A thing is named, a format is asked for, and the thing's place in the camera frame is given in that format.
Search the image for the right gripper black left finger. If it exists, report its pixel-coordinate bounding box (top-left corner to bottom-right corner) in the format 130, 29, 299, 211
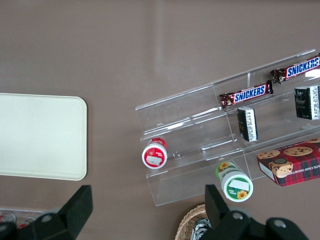
17, 184, 94, 240

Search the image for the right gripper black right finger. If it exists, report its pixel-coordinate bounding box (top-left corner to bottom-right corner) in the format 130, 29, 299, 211
204, 184, 252, 240

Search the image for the light wicker basket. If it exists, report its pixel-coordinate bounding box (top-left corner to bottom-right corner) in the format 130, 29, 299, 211
174, 203, 213, 240

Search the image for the cream plastic tray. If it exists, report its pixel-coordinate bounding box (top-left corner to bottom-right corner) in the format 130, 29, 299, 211
0, 92, 88, 182

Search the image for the stack of foil containers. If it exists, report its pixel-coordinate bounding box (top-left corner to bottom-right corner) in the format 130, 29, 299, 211
191, 217, 213, 240

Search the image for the green sunflower bottle white lid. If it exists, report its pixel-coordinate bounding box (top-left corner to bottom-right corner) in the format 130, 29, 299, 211
215, 161, 254, 202

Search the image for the red cola bottle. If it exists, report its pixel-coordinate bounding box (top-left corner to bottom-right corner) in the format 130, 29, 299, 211
0, 211, 17, 227
17, 216, 37, 230

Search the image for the clear acrylic bottle rack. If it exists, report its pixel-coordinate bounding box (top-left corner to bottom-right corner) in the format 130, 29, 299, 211
0, 206, 44, 230

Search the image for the red bottle white lid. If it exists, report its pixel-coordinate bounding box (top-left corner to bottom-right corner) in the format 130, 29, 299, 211
140, 137, 169, 170

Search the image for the clear acrylic stepped shelf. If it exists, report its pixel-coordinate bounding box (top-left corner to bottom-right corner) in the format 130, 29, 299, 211
134, 48, 320, 207

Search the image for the red tartan cookie box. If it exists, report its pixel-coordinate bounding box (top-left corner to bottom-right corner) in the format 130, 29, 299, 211
256, 137, 320, 188

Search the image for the small black chocolate box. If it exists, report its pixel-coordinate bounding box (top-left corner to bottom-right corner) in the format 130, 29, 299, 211
236, 106, 259, 143
293, 84, 320, 121

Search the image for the Snickers chocolate bar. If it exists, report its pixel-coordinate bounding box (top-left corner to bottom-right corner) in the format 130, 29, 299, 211
219, 79, 275, 109
269, 52, 320, 85

